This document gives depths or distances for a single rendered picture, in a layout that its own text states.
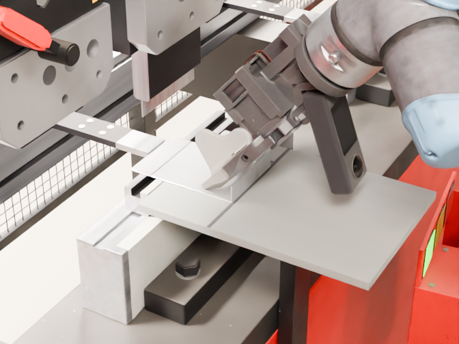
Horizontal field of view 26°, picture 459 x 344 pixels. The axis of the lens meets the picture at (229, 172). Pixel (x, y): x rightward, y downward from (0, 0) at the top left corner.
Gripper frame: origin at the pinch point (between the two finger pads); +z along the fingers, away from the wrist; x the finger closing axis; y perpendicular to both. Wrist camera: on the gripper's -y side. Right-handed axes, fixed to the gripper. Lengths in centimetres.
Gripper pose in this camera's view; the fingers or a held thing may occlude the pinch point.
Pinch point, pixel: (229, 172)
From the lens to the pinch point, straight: 108.2
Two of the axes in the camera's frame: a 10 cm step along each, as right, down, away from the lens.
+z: -5.6, 4.6, 6.9
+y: -6.6, -7.5, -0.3
